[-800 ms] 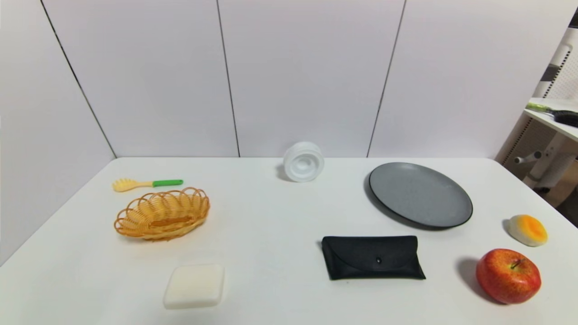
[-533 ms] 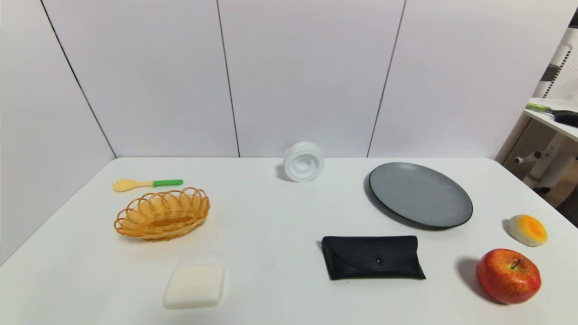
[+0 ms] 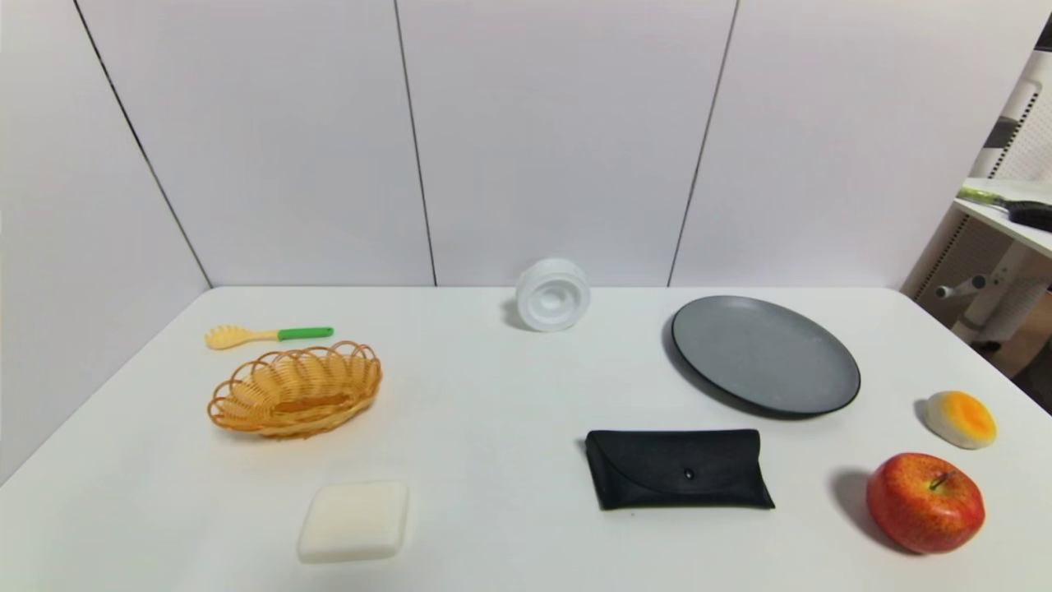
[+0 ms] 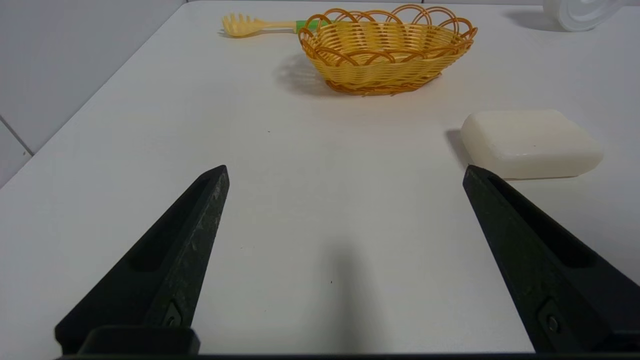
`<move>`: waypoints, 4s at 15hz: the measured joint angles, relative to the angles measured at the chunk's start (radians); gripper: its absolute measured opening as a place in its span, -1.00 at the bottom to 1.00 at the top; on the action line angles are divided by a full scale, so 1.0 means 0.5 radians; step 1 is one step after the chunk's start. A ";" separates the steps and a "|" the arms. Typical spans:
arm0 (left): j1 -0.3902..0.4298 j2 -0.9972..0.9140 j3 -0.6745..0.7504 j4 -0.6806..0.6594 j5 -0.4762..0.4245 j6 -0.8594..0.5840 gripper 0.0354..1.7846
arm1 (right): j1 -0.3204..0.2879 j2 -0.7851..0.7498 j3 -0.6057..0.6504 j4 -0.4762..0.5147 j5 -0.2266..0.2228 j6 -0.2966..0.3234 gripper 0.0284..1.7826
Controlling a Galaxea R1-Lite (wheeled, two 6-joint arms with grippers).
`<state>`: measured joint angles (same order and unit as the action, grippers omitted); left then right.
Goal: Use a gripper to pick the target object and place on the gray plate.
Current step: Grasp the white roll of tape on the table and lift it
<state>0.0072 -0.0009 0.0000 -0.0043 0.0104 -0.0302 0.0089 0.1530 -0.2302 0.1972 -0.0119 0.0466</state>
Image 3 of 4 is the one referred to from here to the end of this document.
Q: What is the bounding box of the white plastic tape spool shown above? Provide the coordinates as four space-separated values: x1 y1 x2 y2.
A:
514 257 592 333

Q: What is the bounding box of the gray round plate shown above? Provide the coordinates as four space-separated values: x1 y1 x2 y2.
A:
671 295 861 415

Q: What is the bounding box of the black leather glasses case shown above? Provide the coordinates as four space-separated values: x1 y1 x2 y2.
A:
584 428 776 511

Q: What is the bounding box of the orange wicker basket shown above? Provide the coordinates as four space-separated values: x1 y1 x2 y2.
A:
207 340 383 438

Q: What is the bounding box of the white soap bar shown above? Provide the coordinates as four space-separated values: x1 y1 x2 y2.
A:
297 481 410 565

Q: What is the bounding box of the white perforated panel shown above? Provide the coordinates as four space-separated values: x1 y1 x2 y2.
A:
904 49 1052 307

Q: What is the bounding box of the red apple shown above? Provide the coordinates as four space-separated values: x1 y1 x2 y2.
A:
865 452 985 555

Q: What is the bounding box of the white orange egg half toy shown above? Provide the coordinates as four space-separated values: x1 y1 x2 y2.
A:
924 391 998 450

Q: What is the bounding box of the white desk leg with knob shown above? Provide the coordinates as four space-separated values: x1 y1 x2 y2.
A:
935 243 1052 346

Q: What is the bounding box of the white side desk top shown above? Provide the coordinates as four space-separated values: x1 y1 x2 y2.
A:
956 177 1052 260

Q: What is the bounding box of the yellow pasta fork green handle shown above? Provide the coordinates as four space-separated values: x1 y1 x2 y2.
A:
205 325 335 351

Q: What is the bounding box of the black brush green handle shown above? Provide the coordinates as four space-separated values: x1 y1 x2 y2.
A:
957 185 1052 233

